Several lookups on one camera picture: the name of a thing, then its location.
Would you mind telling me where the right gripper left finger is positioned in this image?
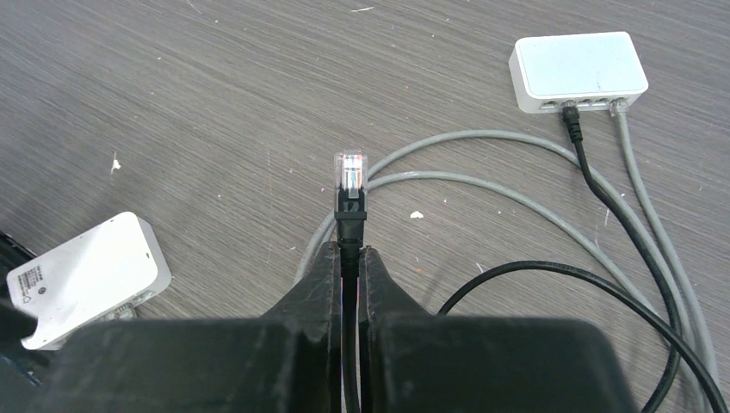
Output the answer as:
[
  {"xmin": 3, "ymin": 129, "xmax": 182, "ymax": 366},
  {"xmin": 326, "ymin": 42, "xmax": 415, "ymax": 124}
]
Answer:
[{"xmin": 263, "ymin": 241, "xmax": 343, "ymax": 412}]

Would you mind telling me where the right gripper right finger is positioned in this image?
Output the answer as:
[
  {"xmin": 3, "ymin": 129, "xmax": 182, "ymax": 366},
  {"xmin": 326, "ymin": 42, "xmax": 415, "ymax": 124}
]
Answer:
[{"xmin": 358, "ymin": 246, "xmax": 430, "ymax": 412}]

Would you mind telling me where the black cable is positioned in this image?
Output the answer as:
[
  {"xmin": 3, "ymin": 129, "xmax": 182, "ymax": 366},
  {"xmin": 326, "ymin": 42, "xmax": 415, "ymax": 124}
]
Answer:
[{"xmin": 332, "ymin": 106, "xmax": 728, "ymax": 413}]

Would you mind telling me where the white network switch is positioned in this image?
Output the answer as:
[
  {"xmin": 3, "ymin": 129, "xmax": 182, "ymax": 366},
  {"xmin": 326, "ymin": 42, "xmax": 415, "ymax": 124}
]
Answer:
[
  {"xmin": 508, "ymin": 31, "xmax": 649, "ymax": 114},
  {"xmin": 7, "ymin": 212, "xmax": 172, "ymax": 351}
]

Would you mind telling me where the grey ethernet cable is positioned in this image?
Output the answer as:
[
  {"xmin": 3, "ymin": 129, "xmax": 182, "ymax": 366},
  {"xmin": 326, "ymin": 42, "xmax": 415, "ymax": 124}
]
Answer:
[{"xmin": 294, "ymin": 97, "xmax": 721, "ymax": 413}]

